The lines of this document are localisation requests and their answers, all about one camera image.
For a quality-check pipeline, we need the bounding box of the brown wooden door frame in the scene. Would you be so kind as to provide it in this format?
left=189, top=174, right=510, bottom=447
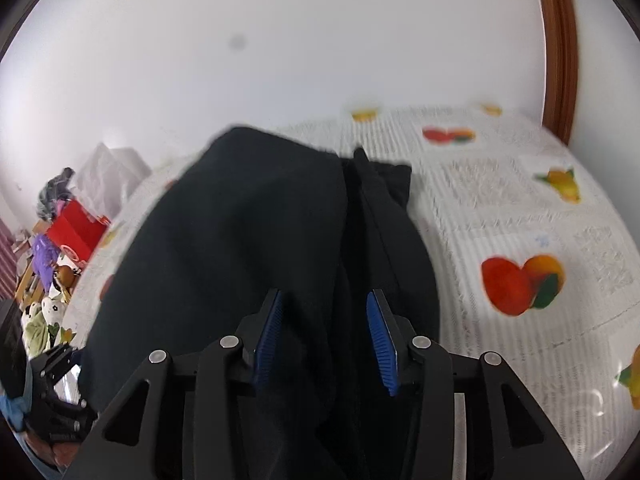
left=540, top=0, right=579, bottom=145

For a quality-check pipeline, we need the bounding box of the person's left hand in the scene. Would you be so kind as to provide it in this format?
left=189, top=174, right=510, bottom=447
left=22, top=432, right=80, bottom=469

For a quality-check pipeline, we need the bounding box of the stuffed toys pile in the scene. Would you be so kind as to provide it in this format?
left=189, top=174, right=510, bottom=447
left=21, top=234, right=81, bottom=360

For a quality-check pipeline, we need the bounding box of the red paper shopping bag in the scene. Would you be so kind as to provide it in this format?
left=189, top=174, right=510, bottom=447
left=46, top=200, right=110, bottom=268

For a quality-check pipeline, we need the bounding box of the black sweatshirt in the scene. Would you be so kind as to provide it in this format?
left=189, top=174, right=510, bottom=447
left=77, top=124, right=442, bottom=480

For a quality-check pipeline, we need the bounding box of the fruit print white tablecloth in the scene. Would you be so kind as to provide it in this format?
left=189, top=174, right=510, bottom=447
left=63, top=107, right=639, bottom=479

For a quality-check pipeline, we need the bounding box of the plaid cloth in bag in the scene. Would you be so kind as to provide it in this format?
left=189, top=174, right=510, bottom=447
left=36, top=167, right=75, bottom=222

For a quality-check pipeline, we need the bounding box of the white plastic bag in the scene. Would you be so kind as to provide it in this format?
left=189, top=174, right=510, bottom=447
left=70, top=143, right=152, bottom=224

